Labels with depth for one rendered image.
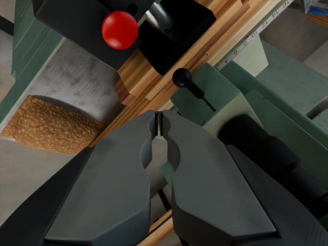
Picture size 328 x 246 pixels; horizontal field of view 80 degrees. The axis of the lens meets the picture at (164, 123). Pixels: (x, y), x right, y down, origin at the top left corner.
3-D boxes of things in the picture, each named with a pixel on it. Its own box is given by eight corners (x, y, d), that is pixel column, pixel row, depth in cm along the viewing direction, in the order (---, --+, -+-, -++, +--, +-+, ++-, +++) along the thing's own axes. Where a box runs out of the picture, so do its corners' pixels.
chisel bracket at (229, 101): (199, 54, 26) (242, 91, 21) (232, 97, 37) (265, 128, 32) (161, 93, 28) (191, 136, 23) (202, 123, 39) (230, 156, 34)
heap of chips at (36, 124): (28, 94, 29) (29, 111, 26) (105, 124, 39) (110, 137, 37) (-2, 135, 31) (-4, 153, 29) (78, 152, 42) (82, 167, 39)
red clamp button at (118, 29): (116, -1, 15) (120, 4, 14) (142, 26, 17) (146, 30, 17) (92, 30, 16) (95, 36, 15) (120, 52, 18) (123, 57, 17)
